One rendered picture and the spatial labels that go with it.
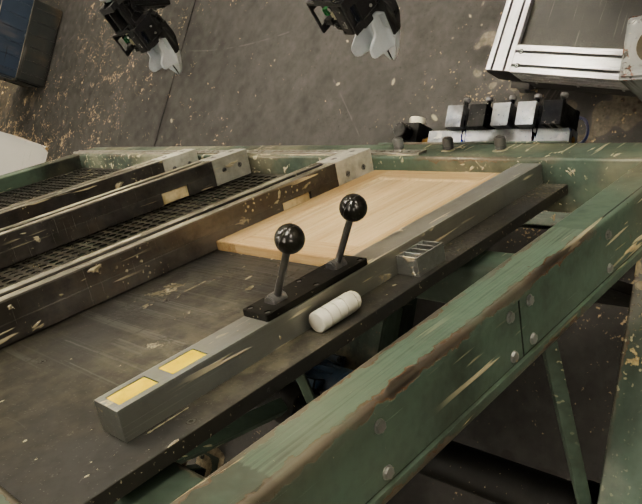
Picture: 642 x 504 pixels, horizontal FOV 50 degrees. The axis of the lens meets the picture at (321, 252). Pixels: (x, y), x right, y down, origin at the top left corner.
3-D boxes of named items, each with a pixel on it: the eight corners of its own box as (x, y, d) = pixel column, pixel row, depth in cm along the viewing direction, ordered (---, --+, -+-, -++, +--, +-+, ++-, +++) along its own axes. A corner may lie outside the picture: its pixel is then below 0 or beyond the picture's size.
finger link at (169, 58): (169, 86, 151) (144, 51, 146) (182, 69, 155) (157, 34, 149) (179, 84, 150) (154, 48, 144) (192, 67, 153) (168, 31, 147)
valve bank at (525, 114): (620, 110, 159) (578, 74, 142) (610, 171, 158) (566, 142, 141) (439, 117, 193) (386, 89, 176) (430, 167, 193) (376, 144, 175)
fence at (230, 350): (543, 183, 135) (541, 163, 134) (126, 443, 74) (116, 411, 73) (519, 182, 139) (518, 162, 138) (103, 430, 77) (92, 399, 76)
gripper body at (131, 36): (128, 59, 147) (91, 10, 139) (148, 35, 152) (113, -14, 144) (152, 53, 143) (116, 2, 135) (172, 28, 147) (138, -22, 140)
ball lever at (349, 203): (353, 274, 100) (376, 199, 91) (335, 284, 97) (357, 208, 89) (334, 259, 101) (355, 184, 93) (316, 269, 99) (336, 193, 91)
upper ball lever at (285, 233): (294, 308, 92) (314, 229, 84) (274, 320, 90) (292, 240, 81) (275, 291, 94) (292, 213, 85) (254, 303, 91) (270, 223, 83)
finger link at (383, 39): (375, 79, 103) (348, 29, 97) (397, 52, 105) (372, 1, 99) (391, 81, 101) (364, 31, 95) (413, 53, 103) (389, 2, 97)
